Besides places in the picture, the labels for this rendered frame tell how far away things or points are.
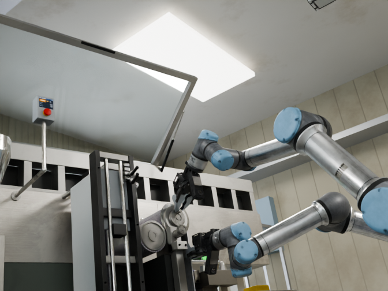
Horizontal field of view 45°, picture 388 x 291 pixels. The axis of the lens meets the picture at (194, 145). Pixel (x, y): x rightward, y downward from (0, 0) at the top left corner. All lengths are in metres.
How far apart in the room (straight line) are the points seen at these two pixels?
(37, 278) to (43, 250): 0.11
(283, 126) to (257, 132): 3.92
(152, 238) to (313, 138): 0.79
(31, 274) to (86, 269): 0.24
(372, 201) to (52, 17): 2.83
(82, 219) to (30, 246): 0.24
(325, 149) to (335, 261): 3.41
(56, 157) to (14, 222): 0.36
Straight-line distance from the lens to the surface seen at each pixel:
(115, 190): 1.76
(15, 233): 2.03
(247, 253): 1.62
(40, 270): 2.03
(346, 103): 5.06
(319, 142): 1.45
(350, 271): 4.74
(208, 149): 1.82
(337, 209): 1.75
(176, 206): 1.95
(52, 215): 2.11
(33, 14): 3.64
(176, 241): 1.93
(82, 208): 1.95
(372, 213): 1.30
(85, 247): 1.90
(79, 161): 2.26
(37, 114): 1.88
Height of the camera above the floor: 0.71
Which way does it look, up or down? 24 degrees up
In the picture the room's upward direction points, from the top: 9 degrees counter-clockwise
